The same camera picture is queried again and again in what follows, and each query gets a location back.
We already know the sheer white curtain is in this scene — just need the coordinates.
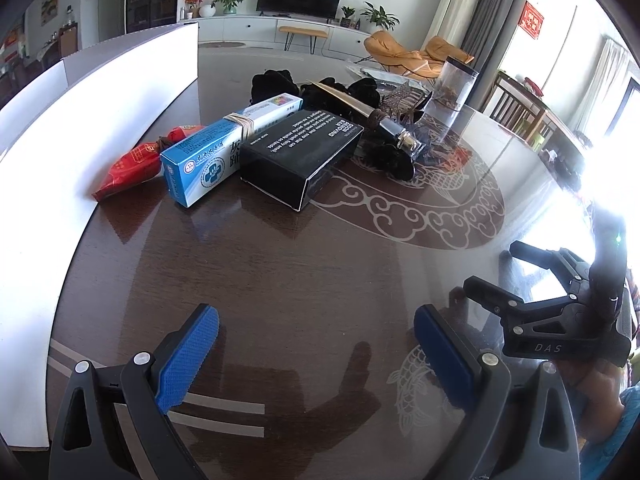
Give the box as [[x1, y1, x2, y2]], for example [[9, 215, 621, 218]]
[[575, 35, 631, 136]]

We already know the leafy potted plant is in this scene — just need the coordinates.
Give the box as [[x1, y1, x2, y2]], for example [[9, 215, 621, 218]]
[[360, 1, 401, 31]]

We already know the cream covered standing air conditioner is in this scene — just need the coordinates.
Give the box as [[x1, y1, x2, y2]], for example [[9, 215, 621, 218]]
[[425, 0, 485, 56]]

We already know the grey curtain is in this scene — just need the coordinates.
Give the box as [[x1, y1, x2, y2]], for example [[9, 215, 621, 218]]
[[462, 0, 526, 106]]

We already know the black velvet scrunchie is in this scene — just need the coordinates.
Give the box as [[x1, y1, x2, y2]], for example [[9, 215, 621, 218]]
[[251, 67, 301, 106]]

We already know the clear jar with black lid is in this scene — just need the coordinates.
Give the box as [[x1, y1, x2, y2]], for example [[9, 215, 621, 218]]
[[427, 57, 478, 117]]

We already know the black velvet hair bow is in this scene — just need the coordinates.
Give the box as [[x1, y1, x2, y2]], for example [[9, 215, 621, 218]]
[[348, 77, 379, 103]]

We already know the dark brown patterned wooden desktop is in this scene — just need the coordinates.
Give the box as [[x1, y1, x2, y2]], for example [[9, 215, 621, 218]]
[[47, 42, 640, 480]]

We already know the person's blue clothing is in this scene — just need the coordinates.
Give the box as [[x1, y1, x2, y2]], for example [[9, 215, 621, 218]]
[[575, 385, 640, 480]]

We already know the blue and white medicine box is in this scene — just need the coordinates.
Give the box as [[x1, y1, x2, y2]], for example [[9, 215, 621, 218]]
[[160, 92, 304, 208]]

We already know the red window decoration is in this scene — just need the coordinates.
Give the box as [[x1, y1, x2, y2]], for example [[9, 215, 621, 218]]
[[519, 1, 545, 40]]

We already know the person's right hand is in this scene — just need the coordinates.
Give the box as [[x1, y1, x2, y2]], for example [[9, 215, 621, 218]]
[[560, 359, 626, 413]]

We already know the white television cabinet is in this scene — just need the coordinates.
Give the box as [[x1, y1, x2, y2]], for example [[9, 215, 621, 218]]
[[182, 12, 401, 58]]

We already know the black cardboard box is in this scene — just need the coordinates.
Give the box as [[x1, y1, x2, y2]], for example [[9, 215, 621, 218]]
[[239, 108, 365, 212]]

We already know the red snack packet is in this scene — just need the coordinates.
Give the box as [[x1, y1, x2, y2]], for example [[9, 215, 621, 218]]
[[92, 125, 206, 203]]

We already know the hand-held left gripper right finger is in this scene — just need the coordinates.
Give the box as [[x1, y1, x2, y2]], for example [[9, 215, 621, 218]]
[[413, 303, 583, 480]]

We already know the orange lounge chair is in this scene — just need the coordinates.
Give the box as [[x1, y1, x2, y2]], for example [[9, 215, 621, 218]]
[[363, 30, 431, 73], [425, 35, 476, 68]]

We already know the wooden side cabinet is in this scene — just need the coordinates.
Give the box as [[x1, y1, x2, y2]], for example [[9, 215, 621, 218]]
[[59, 22, 80, 56]]

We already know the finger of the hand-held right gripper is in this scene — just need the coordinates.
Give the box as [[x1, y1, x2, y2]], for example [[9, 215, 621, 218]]
[[462, 276, 577, 339], [510, 241, 592, 286]]

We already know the white backdrop board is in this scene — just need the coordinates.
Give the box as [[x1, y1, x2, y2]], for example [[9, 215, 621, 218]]
[[0, 22, 201, 453]]

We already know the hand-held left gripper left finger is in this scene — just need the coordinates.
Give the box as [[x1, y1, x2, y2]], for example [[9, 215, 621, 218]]
[[50, 303, 221, 480]]

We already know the wooden slatted chair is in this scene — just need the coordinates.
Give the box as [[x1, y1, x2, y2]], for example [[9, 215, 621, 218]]
[[482, 71, 546, 136]]

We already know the orange bench with black legs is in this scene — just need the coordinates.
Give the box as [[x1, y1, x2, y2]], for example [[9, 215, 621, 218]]
[[278, 25, 329, 56]]

